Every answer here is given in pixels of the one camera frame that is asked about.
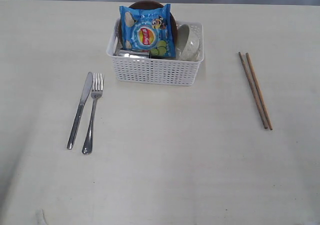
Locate white perforated plastic basket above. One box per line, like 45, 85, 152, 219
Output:
106, 19, 204, 86

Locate stainless steel mug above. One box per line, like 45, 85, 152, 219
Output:
115, 49, 150, 59

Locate silver metal fork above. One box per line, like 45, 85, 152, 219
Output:
82, 73, 104, 155

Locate white ceramic bowl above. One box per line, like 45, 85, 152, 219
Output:
175, 24, 200, 61

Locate silver metal knife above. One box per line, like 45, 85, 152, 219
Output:
66, 72, 93, 150

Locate blue Lay's chips bag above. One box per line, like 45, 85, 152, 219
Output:
119, 3, 176, 58

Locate wooden chopstick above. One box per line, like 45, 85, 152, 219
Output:
238, 51, 268, 129
245, 52, 273, 131

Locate brown wooden plate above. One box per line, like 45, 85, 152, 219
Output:
115, 0, 178, 45

